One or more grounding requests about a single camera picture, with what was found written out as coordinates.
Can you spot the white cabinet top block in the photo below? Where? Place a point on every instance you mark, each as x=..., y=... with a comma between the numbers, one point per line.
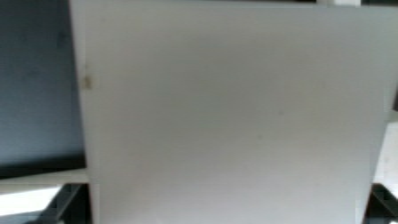
x=237, y=94

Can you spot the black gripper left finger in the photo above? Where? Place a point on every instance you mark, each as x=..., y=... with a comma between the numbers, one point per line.
x=69, y=208

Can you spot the white cabinet body box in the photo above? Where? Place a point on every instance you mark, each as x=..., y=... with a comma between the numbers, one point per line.
x=387, y=175

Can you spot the white U-shaped fence frame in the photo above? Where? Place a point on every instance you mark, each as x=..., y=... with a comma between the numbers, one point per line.
x=30, y=191

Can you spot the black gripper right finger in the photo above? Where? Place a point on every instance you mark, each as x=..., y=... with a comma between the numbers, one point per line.
x=383, y=206

